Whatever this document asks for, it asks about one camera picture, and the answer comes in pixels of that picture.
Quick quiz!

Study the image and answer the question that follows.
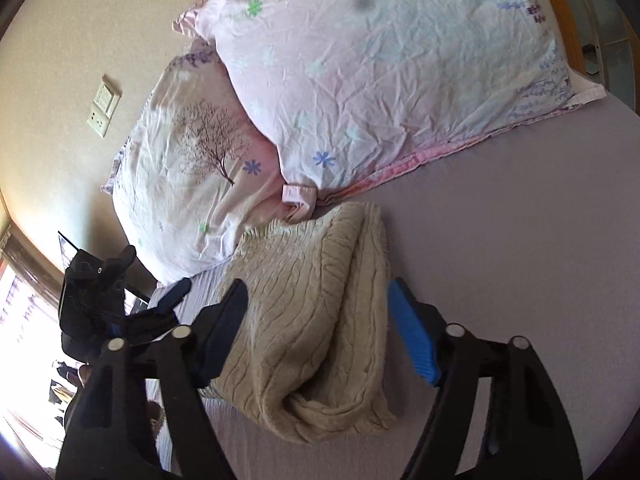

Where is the beige cable knit sweater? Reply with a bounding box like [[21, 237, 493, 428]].
[[201, 203, 395, 443]]

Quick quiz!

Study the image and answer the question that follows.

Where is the pink tree print pillow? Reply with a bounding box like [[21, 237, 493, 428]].
[[102, 40, 314, 284]]

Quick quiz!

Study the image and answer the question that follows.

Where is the lilac bed sheet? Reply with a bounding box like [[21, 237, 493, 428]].
[[146, 94, 640, 480]]

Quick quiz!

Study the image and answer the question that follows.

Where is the pink flower print pillow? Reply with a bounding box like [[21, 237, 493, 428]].
[[172, 0, 606, 204]]

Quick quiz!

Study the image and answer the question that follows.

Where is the wooden bed headboard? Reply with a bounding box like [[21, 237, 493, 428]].
[[549, 0, 587, 76]]

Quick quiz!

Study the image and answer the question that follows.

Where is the white wall switch socket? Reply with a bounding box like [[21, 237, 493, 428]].
[[87, 75, 122, 138]]

